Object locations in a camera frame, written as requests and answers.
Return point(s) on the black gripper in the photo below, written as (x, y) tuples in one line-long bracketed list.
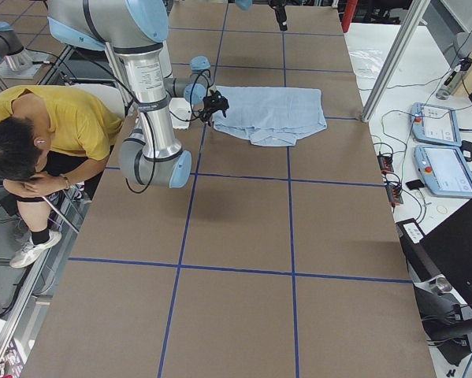
[(280, 12), (211, 105)]

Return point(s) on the light blue button shirt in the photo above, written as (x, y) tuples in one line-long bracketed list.
[(271, 116)]

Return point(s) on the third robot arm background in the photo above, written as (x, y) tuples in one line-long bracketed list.
[(12, 50)]

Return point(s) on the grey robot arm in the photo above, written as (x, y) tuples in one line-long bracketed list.
[(135, 31), (247, 4)]

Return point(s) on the red cylinder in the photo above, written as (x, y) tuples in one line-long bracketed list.
[(349, 12)]

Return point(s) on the clear plastic bag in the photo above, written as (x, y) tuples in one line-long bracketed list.
[(367, 63)]

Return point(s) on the person in yellow shirt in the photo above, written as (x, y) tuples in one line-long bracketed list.
[(51, 138)]

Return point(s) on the orange electronics board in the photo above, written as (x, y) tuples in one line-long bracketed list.
[(385, 163)]

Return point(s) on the far blue teach pendant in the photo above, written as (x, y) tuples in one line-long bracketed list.
[(435, 124)]

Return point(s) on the blue teach pendant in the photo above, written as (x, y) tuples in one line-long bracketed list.
[(435, 124), (444, 170)]

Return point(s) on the near blue teach pendant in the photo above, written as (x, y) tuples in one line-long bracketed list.
[(444, 170)]

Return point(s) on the grey aluminium frame post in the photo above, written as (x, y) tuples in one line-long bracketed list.
[(403, 37)]

